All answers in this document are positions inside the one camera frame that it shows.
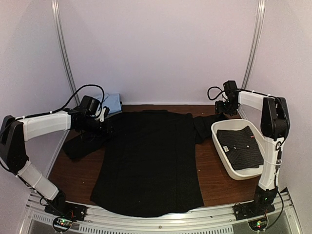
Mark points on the light blue folded shirt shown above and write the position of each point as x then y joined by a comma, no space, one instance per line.
111,101

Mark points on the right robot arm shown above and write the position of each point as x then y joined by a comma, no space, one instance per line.
275,125

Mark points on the aluminium frame post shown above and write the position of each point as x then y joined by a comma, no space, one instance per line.
62,45
258,26

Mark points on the black long sleeve shirt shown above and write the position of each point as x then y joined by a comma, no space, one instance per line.
149,166

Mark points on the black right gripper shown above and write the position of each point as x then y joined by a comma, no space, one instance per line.
220,108

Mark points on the dark pinstriped folded shirt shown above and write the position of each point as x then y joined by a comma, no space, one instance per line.
241,148

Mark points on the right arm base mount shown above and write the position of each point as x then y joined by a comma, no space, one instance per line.
262,204

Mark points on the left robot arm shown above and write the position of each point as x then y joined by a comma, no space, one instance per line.
16,131

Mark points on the white plastic laundry basket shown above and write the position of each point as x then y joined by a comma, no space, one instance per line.
237,124

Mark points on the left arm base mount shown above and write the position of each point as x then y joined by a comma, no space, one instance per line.
60,207

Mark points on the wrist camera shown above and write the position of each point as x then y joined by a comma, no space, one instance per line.
229,86
92,107

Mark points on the aluminium frame post right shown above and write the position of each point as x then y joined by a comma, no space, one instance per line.
258,26

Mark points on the aluminium frame post left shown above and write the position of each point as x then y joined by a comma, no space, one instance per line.
62,45

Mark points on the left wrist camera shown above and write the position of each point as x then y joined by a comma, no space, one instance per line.
92,107

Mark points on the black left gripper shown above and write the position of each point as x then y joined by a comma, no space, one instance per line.
106,127

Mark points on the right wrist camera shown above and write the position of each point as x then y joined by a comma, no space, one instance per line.
229,86

